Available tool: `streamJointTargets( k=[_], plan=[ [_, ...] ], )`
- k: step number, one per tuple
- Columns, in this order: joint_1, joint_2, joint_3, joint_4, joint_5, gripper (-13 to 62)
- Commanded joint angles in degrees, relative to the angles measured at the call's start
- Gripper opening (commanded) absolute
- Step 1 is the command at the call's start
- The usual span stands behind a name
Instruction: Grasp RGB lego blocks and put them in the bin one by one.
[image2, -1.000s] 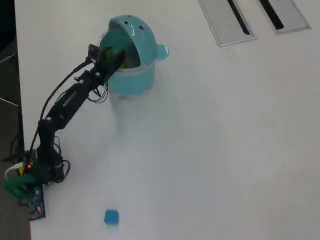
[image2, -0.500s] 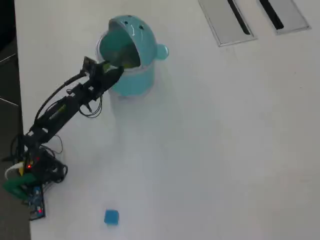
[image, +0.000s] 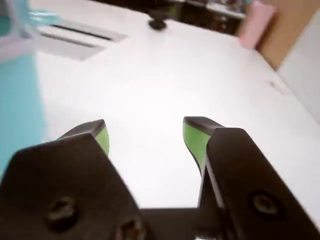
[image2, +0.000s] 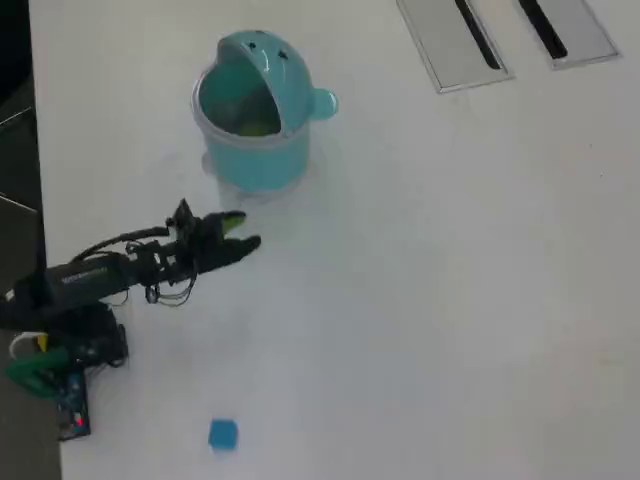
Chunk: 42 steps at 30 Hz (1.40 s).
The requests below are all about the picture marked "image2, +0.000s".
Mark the teal whale-shaped bin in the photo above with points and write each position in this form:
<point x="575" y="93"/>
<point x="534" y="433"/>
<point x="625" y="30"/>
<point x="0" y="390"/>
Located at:
<point x="260" y="160"/>

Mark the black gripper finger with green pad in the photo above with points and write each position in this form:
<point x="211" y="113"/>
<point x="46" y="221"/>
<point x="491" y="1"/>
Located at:
<point x="222" y="222"/>
<point x="237" y="250"/>

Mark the white and yellow plastic part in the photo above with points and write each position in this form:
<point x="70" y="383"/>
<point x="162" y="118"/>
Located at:
<point x="22" y="337"/>

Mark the blue lego block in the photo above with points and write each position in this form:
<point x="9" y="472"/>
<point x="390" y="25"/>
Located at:
<point x="223" y="433"/>

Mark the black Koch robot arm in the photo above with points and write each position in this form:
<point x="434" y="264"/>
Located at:
<point x="75" y="282"/>

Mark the green table clamp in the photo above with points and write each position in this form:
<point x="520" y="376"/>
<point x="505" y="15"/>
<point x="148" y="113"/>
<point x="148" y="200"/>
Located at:
<point x="30" y="372"/>

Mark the green lego block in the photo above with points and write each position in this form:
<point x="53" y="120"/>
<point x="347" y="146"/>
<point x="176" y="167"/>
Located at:
<point x="252" y="130"/>

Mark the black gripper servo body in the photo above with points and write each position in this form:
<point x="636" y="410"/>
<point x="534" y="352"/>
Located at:
<point x="197" y="250"/>

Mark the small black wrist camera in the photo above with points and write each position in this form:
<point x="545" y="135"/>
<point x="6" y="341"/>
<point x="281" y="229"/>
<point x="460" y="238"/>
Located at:
<point x="182" y="219"/>

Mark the blue controller circuit board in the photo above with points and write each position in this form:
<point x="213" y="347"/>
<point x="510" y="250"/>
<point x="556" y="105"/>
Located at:
<point x="75" y="415"/>

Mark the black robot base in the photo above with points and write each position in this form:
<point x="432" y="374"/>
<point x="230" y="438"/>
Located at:
<point x="100" y="340"/>

